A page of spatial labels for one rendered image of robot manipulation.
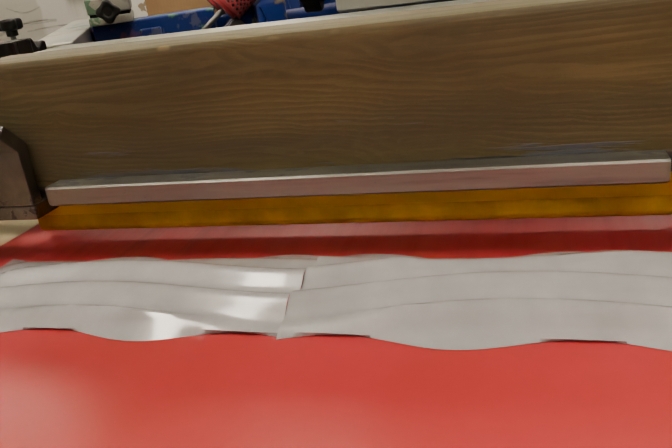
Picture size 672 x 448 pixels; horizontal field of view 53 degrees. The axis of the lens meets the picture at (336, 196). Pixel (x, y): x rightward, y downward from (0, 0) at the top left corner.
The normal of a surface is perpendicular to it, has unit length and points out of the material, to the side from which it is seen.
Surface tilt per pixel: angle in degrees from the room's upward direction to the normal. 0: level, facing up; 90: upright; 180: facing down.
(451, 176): 90
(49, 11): 90
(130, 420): 0
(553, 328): 26
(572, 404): 0
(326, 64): 90
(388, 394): 0
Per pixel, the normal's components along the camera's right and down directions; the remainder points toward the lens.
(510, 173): -0.25, 0.36
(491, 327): -0.22, -0.64
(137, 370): -0.13, -0.93
